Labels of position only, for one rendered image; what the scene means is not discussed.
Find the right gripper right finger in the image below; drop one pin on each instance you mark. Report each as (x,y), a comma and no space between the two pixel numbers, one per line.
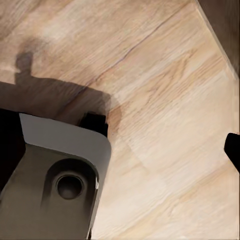
(232,149)

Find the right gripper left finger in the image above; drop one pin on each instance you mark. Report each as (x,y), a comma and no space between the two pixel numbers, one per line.
(12,150)

